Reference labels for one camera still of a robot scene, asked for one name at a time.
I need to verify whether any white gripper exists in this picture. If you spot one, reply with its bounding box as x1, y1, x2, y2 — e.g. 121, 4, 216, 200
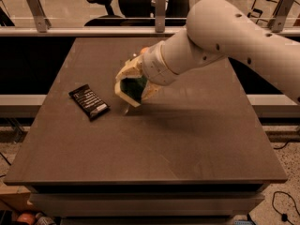
115, 41, 177, 102

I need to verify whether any green and yellow sponge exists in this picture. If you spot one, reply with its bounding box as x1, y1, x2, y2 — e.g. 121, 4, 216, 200
114, 76, 147, 107

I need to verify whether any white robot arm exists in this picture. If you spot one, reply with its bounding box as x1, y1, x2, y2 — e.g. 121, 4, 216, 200
114, 0, 300, 107

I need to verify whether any black rxbar chocolate wrapper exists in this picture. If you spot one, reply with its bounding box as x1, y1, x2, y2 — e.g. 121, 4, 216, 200
68, 84, 110, 121

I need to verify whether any orange fruit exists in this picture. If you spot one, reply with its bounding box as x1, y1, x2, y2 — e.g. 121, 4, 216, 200
140, 47, 149, 54

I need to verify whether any black office chair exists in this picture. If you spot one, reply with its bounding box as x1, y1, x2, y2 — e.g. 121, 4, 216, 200
85, 0, 189, 26

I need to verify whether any yellow black cart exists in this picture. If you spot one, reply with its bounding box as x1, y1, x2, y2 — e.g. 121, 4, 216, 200
247, 0, 279, 26

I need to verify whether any orange ball under table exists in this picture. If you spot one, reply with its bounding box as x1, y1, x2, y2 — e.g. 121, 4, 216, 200
17, 213, 36, 225

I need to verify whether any middle metal railing bracket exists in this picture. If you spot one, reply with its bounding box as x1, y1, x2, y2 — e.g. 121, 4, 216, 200
155, 0, 166, 33

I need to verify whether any metal railing bracket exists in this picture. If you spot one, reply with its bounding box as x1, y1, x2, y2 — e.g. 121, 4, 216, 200
155, 0, 166, 33
268, 0, 295, 33
26, 0, 52, 33

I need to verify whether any left metal railing bracket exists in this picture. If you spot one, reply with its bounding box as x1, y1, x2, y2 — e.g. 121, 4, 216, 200
26, 0, 52, 33

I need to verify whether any right metal railing bracket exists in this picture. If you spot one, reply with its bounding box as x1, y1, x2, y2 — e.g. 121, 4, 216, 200
268, 0, 295, 33

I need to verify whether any black cable on floor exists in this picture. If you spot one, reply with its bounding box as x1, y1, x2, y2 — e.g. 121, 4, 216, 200
271, 190, 300, 225

